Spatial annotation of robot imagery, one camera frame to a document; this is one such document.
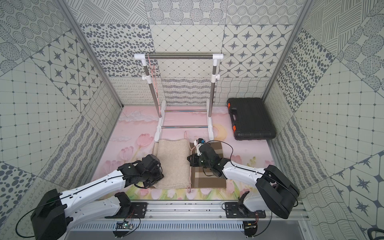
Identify brown plaid scarf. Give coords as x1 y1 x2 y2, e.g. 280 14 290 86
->
189 141 228 189

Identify beige knitted scarf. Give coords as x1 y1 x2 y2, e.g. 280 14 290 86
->
153 139 191 190

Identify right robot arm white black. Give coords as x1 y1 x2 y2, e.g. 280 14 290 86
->
187 139 300 219

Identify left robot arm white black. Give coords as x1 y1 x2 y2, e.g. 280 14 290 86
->
31 155 164 240

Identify pink floral table mat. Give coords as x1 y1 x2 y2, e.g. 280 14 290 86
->
93 106 275 200

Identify white steel clothes rack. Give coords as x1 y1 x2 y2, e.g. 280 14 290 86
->
134 53 224 142

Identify small green circuit board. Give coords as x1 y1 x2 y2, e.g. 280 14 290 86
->
115 221 134 231

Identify black plastic tool case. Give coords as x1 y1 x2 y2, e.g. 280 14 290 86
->
227 98 277 141

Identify right black controller box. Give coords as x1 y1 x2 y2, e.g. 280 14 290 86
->
243 221 258 238

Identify aluminium mounting rail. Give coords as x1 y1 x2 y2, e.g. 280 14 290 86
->
62 200 310 222

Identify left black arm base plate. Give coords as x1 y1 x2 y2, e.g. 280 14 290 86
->
105 202 148 219

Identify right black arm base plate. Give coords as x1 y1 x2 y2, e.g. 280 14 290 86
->
222 202 267 219

